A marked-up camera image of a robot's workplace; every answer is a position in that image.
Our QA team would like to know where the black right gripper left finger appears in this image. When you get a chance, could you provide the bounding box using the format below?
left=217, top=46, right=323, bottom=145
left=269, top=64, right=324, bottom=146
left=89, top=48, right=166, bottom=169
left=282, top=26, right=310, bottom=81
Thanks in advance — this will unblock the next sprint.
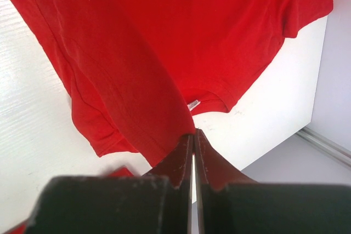
left=25, top=135, right=194, bottom=233

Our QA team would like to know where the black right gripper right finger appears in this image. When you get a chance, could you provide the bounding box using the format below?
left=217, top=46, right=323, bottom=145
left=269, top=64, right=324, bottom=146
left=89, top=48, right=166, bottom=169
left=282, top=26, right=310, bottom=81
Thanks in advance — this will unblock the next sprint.
left=194, top=129, right=350, bottom=233

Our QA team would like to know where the red t shirt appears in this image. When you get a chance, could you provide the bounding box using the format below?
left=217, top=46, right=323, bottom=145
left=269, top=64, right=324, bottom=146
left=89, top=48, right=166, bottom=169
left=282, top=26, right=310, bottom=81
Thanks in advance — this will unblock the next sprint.
left=4, top=167, right=134, bottom=234
left=11, top=0, right=333, bottom=166

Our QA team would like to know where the folded red t shirt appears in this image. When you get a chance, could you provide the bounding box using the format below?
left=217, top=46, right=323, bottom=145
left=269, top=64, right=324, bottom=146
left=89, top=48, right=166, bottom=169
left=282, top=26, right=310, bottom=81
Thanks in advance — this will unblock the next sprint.
left=4, top=167, right=134, bottom=234

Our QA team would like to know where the right aluminium frame post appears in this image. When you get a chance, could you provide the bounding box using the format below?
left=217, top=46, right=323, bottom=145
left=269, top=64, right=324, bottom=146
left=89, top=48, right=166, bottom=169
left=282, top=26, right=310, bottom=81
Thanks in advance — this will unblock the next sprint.
left=296, top=127, right=350, bottom=168

